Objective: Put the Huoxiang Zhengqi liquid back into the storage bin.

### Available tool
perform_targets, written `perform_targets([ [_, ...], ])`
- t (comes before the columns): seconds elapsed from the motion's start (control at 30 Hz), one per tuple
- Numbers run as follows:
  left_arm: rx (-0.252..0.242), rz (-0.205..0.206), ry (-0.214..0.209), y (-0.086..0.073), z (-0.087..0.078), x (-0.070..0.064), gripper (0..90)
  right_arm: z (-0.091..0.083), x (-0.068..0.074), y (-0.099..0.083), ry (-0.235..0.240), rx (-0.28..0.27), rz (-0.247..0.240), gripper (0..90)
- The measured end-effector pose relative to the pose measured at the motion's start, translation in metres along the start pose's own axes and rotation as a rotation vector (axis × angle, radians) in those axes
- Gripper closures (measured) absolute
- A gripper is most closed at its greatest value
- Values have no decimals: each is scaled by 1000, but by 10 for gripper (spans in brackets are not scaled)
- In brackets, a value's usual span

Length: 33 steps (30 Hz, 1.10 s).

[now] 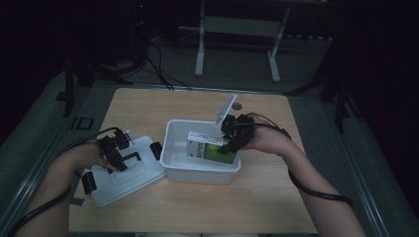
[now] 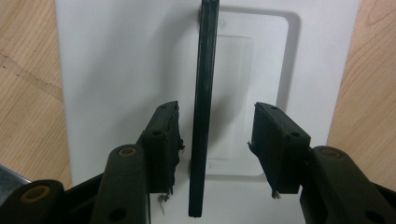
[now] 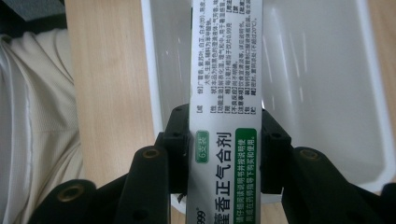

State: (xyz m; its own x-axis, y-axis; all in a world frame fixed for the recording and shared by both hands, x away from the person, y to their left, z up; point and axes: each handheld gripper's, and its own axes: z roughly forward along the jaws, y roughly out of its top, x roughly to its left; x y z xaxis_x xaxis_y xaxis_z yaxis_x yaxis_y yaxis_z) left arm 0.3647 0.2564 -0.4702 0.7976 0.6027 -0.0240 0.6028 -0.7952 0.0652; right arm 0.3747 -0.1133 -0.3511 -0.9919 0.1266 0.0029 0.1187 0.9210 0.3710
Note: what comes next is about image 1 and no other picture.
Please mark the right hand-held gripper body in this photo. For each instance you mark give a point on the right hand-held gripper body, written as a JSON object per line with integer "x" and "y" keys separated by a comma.
{"x": 238, "y": 128}

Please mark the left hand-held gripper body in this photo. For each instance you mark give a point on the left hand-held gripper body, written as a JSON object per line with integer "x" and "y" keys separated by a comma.
{"x": 110, "y": 144}

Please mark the green and white carton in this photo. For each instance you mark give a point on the green and white carton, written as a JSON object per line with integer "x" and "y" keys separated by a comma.
{"x": 210, "y": 153}

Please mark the white plastic storage box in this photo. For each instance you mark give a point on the white plastic storage box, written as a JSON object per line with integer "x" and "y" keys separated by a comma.
{"x": 178, "y": 159}

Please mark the person's right hand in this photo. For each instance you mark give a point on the person's right hand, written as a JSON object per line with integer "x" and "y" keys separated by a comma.
{"x": 267, "y": 138}

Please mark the person's left hand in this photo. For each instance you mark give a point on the person's left hand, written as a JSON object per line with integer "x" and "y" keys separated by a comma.
{"x": 82, "y": 156}

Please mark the black tripod stand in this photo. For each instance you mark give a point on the black tripod stand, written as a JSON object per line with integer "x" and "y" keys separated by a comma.
{"x": 341, "y": 105}
{"x": 69, "y": 89}

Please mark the white metal stand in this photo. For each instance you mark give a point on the white metal stand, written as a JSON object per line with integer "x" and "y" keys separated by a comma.
{"x": 242, "y": 25}

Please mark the dark equipment rack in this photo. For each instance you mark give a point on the dark equipment rack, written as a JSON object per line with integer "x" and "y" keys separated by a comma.
{"x": 140, "y": 29}

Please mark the grey metal floor rail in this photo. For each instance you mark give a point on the grey metal floor rail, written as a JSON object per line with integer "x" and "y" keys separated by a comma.
{"x": 29, "y": 182}
{"x": 362, "y": 184}

